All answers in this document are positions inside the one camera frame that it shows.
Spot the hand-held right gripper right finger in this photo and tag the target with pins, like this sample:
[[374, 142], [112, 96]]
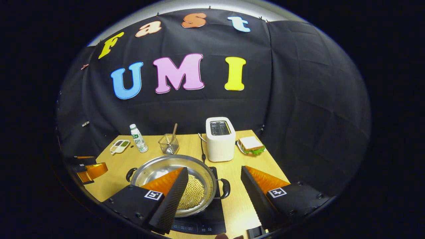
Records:
[[259, 199]]

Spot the black backdrop cloth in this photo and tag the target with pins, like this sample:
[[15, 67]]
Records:
[[298, 99]]

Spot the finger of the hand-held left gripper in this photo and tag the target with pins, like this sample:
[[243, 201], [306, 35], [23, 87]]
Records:
[[94, 172], [84, 161]]

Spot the pile of yellow soybeans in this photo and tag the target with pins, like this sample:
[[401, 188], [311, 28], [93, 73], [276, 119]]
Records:
[[196, 192]]

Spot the stainless steel pot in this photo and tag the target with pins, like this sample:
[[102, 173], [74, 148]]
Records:
[[159, 169]]

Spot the white divided dish of beans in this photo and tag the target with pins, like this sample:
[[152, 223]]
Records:
[[119, 146]]

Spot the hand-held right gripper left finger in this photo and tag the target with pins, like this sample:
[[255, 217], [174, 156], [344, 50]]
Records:
[[169, 202]]

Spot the sandwich with lettuce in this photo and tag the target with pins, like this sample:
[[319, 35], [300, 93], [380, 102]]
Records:
[[250, 144]]

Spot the white drink bottle green label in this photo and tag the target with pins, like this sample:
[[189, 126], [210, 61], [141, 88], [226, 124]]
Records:
[[139, 141]]

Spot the white toaster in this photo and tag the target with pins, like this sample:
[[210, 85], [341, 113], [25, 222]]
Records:
[[220, 146]]

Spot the black induction cooktop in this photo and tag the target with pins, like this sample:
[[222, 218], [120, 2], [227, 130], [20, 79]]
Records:
[[199, 224]]

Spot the silver cloth clip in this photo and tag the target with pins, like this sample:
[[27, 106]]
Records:
[[85, 123]]

